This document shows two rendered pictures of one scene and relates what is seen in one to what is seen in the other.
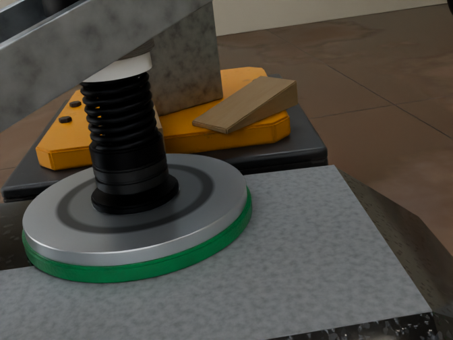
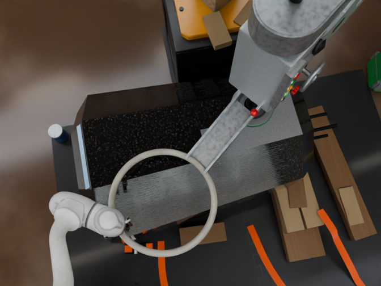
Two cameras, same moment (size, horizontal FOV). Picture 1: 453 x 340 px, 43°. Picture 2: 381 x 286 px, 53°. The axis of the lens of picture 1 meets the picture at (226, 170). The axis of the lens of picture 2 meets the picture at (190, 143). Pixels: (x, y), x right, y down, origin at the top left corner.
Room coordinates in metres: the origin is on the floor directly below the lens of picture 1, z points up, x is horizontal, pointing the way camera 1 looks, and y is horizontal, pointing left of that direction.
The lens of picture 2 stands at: (-0.12, 0.50, 2.69)
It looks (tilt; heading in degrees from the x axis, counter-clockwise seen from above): 75 degrees down; 351
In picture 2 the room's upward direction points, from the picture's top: 2 degrees counter-clockwise
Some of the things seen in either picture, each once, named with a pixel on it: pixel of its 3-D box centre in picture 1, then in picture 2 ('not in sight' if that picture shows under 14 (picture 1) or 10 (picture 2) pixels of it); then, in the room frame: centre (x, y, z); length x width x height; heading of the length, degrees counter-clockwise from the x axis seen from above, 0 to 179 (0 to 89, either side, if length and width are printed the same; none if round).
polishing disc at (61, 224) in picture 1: (137, 200); (252, 105); (0.51, 0.09, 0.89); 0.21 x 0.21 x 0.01
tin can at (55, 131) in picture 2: not in sight; (58, 133); (0.84, 1.32, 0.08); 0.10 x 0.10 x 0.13
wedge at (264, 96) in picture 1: (245, 102); (250, 11); (1.09, -0.05, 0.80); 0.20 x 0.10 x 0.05; 131
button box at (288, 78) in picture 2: not in sight; (286, 85); (0.38, 0.08, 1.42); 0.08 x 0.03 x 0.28; 128
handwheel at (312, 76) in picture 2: not in sight; (305, 71); (0.49, -0.08, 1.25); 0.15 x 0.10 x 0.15; 128
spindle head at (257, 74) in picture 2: not in sight; (283, 46); (0.56, 0.03, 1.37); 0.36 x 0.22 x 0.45; 128
